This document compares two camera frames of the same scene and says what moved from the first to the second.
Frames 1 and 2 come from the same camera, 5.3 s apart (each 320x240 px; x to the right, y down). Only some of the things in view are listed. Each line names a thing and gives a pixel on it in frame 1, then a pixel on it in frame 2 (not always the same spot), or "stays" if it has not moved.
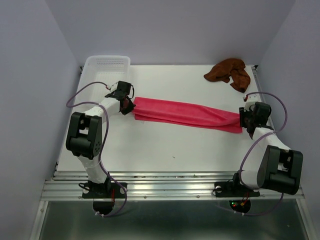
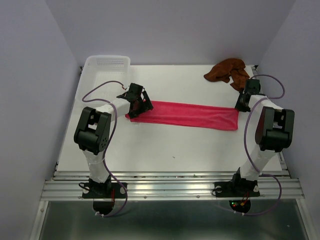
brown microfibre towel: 233,68 stays
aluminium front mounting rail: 155,186 stays
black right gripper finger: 243,116 → 242,104
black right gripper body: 251,117 → 242,93
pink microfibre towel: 186,113 stays
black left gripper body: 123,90 → 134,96
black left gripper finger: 126,105 → 147,105
